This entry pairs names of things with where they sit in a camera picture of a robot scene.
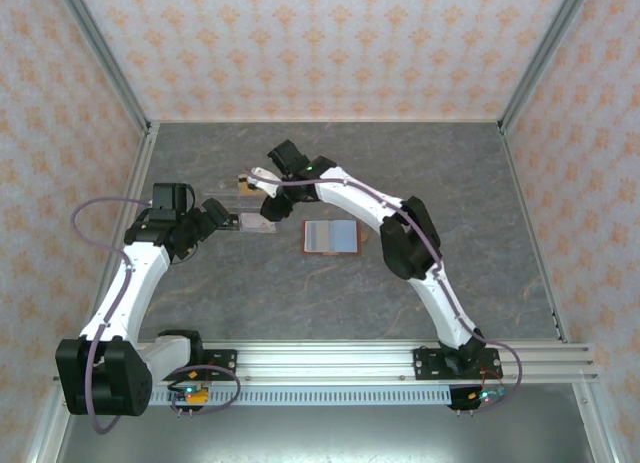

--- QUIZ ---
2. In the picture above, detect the circuit board with green light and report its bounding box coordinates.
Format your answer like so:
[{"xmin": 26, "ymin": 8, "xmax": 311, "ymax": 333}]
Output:
[{"xmin": 467, "ymin": 387, "xmax": 509, "ymax": 404}]

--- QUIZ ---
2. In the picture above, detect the aluminium frame post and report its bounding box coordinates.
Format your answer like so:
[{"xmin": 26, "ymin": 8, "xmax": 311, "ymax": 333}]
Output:
[
  {"xmin": 53, "ymin": 0, "xmax": 153, "ymax": 134},
  {"xmin": 498, "ymin": 0, "xmax": 596, "ymax": 134}
]

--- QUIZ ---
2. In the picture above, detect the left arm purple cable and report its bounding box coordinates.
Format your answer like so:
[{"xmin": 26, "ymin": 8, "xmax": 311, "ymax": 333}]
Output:
[{"xmin": 71, "ymin": 196, "xmax": 242, "ymax": 434}]

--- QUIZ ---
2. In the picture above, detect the circuit board with yellow connector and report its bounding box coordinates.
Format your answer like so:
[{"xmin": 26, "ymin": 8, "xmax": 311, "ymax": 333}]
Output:
[{"xmin": 167, "ymin": 385, "xmax": 211, "ymax": 407}]

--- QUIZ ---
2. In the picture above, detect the grey metal sheet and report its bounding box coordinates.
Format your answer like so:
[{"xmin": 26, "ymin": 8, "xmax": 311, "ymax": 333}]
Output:
[{"xmin": 54, "ymin": 405, "xmax": 599, "ymax": 463}]

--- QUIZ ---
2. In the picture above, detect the clear acrylic card stand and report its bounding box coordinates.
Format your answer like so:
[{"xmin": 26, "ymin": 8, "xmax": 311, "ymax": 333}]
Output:
[{"xmin": 217, "ymin": 180, "xmax": 279, "ymax": 235}]

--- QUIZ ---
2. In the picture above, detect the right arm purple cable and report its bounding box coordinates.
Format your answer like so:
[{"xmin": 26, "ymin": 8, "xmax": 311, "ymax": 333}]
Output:
[{"xmin": 242, "ymin": 172, "xmax": 524, "ymax": 415}]

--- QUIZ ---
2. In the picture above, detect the aluminium frame leg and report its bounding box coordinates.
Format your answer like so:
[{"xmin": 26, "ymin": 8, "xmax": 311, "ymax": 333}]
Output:
[
  {"xmin": 572, "ymin": 382, "xmax": 626, "ymax": 463},
  {"xmin": 24, "ymin": 382, "xmax": 76, "ymax": 463}
]

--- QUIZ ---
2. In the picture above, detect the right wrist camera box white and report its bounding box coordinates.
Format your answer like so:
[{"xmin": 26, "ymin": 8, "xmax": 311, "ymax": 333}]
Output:
[{"xmin": 248, "ymin": 166, "xmax": 282, "ymax": 200}]

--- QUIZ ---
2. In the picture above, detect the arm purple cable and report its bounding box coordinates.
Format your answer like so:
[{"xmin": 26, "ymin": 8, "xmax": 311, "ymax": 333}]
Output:
[
  {"xmin": 71, "ymin": 196, "xmax": 242, "ymax": 434},
  {"xmin": 242, "ymin": 172, "xmax": 524, "ymax": 415}
]

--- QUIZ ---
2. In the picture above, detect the grey slotted cable duct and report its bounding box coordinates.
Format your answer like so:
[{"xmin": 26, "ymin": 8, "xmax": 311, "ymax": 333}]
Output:
[{"xmin": 73, "ymin": 386, "xmax": 454, "ymax": 407}]

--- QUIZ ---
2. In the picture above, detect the aluminium table edge rail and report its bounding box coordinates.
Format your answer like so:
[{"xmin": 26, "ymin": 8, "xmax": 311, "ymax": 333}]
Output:
[
  {"xmin": 79, "ymin": 122, "xmax": 161, "ymax": 344},
  {"xmin": 499, "ymin": 122, "xmax": 571, "ymax": 344}
]

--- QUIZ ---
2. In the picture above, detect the brown leather card holder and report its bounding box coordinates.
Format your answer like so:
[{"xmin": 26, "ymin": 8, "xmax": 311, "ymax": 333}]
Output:
[{"xmin": 301, "ymin": 219, "xmax": 371, "ymax": 257}]

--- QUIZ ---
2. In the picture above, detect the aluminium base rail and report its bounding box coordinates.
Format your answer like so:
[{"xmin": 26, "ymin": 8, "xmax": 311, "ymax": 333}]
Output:
[{"xmin": 52, "ymin": 340, "xmax": 600, "ymax": 384}]

